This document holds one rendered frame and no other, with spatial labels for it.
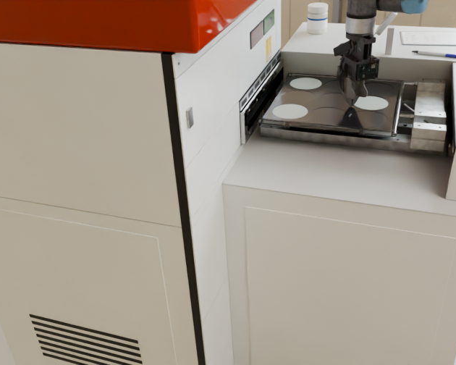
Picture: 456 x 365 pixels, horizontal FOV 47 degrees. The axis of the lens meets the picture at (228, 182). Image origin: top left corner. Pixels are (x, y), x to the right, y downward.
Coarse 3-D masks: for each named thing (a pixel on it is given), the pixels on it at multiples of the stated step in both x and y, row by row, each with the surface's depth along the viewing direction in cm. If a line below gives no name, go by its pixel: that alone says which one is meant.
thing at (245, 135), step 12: (276, 72) 168; (264, 84) 157; (276, 84) 175; (252, 96) 149; (252, 108) 147; (264, 108) 160; (240, 120) 142; (252, 120) 152; (240, 132) 144; (252, 132) 150
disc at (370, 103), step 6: (366, 96) 156; (372, 96) 155; (360, 102) 152; (366, 102) 152; (372, 102) 152; (378, 102) 152; (384, 102) 152; (360, 108) 149; (366, 108) 149; (372, 108) 148; (378, 108) 148
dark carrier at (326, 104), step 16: (288, 80) 170; (320, 80) 168; (336, 80) 168; (368, 80) 166; (288, 96) 159; (304, 96) 158; (320, 96) 158; (336, 96) 157; (384, 96) 155; (272, 112) 150; (320, 112) 148; (336, 112) 148; (352, 112) 147; (368, 112) 147; (384, 112) 146; (368, 128) 138; (384, 128) 138
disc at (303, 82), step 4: (292, 80) 169; (296, 80) 169; (300, 80) 169; (304, 80) 169; (308, 80) 169; (312, 80) 169; (316, 80) 168; (292, 84) 167; (296, 84) 167; (300, 84) 166; (304, 84) 166; (308, 84) 166; (312, 84) 166; (316, 84) 166; (320, 84) 166; (300, 88) 163; (304, 88) 163; (308, 88) 163; (312, 88) 163
